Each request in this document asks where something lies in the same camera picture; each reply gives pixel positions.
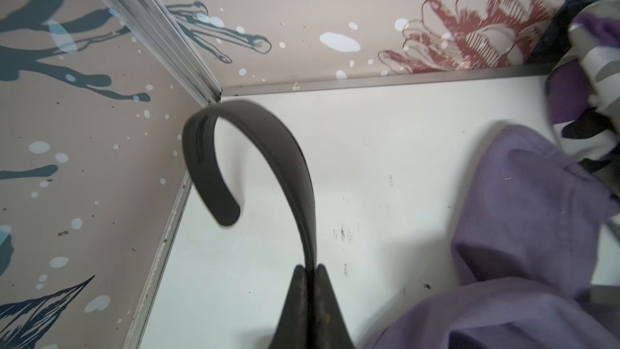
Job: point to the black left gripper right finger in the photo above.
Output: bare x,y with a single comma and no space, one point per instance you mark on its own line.
328,326

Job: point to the purple camouflage trousers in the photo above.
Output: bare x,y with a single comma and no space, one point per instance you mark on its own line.
583,88

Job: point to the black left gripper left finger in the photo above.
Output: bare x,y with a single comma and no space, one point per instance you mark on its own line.
292,329

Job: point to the black belt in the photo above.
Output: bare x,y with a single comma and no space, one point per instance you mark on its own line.
278,147

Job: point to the lilac purple trousers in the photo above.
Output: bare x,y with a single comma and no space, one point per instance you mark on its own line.
525,249

